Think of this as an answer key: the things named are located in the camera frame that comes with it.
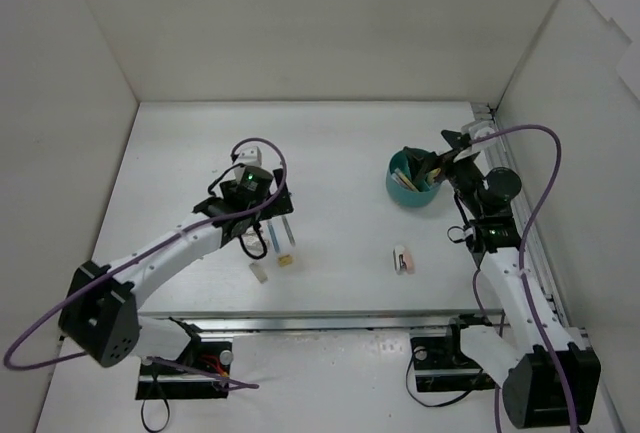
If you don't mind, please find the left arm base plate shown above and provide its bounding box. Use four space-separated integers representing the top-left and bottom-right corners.
135 335 235 401

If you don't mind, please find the green slim highlighter pen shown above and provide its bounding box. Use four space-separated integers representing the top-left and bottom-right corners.
282 215 296 247

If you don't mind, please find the aluminium right rail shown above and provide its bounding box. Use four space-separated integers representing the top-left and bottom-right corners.
471 103 566 323

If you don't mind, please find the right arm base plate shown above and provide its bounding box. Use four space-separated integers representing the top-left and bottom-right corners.
410 335 495 393

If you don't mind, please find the aluminium rail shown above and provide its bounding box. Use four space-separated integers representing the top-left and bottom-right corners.
141 309 480 334
471 103 566 323

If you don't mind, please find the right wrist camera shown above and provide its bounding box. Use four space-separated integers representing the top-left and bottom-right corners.
441 120 496 161

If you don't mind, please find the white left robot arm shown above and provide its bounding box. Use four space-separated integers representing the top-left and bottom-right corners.
58 164 294 373

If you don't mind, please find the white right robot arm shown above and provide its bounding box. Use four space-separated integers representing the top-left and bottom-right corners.
410 150 601 432

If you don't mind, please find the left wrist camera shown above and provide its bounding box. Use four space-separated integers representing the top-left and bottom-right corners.
231 145 262 167

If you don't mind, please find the yellow eraser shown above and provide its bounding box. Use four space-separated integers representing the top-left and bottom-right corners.
278 254 294 268

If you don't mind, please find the yellow slim highlighter pen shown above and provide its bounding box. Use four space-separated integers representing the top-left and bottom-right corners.
396 169 419 192

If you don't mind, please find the aluminium front rail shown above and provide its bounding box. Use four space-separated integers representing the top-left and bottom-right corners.
141 309 480 334

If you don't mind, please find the small white pink stapler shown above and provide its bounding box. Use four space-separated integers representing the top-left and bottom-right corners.
393 245 415 275

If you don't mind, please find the teal round desk organizer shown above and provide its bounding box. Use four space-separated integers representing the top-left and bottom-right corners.
385 150 441 208

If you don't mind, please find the dirty white eraser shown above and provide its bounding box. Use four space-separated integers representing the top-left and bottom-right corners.
249 262 268 284

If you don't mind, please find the orange slim highlighter pen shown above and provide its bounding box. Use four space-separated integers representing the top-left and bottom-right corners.
391 170 408 188

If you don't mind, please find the blue slim highlighter pen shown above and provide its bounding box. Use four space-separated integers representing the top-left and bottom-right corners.
267 220 281 255

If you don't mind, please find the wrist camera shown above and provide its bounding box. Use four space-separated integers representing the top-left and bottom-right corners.
231 145 262 167
441 120 496 161

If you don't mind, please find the fat yellow highlighter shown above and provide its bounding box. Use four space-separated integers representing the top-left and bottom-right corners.
426 168 442 188

